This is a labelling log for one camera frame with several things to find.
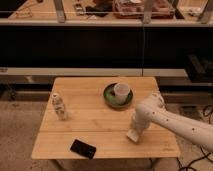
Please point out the red tray on shelf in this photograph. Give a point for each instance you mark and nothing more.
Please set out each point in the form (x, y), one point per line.
(135, 9)

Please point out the green plate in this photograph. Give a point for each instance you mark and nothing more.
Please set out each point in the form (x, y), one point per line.
(110, 100)

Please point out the white plastic bottle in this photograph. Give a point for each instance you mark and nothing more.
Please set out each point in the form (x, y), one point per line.
(59, 107)

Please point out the black device on shelf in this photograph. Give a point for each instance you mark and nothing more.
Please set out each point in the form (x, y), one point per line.
(100, 10)

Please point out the wooden table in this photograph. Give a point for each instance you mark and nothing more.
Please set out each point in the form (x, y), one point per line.
(95, 123)

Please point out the black smartphone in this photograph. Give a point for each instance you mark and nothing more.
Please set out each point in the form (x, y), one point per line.
(83, 149)

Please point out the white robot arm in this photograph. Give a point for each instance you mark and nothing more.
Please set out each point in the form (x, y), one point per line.
(152, 109)

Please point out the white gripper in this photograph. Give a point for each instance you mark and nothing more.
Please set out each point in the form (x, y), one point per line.
(138, 124)

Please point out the black box at right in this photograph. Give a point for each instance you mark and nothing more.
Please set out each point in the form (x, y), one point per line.
(199, 69)

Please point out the white cup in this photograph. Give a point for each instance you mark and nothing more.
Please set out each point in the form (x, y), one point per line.
(121, 91)

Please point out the eyeglasses on shelf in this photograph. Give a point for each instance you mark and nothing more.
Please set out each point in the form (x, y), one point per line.
(24, 12)

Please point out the white sponge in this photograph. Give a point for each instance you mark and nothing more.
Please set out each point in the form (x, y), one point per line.
(133, 135)

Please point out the grey remote on shelf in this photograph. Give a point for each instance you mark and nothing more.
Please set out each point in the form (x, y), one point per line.
(79, 9)

